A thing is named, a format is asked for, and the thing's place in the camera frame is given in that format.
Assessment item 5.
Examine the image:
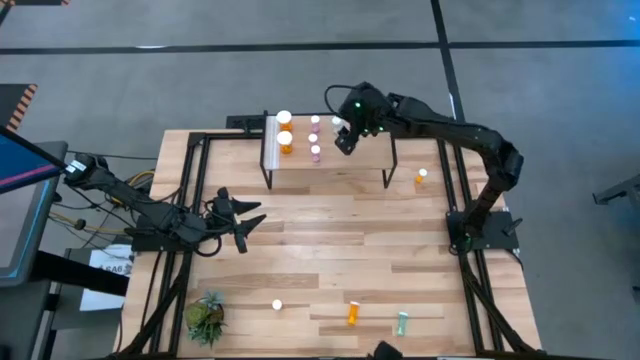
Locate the black beam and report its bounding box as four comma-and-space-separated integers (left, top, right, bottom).
0, 243, 131, 297

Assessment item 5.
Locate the potted succulent plant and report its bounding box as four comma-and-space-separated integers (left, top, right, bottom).
183, 290, 227, 350

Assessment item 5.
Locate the large blue-screen monitor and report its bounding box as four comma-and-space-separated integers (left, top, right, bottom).
0, 124, 70, 196

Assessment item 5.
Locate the yellow cable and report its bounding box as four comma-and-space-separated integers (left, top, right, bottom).
119, 169, 156, 189

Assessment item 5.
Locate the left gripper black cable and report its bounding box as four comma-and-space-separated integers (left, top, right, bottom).
193, 234, 224, 259

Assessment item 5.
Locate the wooden shelf with black legs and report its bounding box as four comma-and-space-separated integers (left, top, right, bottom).
259, 108, 400, 191

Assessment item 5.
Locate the white printed paper sheet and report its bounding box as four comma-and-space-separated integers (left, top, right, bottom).
78, 243, 136, 312

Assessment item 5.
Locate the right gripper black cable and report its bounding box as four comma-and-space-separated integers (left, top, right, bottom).
323, 83, 354, 116

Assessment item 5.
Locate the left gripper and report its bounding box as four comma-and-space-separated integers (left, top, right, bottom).
192, 186, 268, 255

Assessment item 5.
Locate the hazard striped floor mat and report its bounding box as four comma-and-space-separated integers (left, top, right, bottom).
0, 0, 71, 7
0, 83, 39, 134

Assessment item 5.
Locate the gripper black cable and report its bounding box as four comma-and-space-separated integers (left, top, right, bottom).
193, 234, 224, 259
323, 83, 354, 116

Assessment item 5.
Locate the grey monitor stand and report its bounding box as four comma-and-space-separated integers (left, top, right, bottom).
0, 140, 70, 360

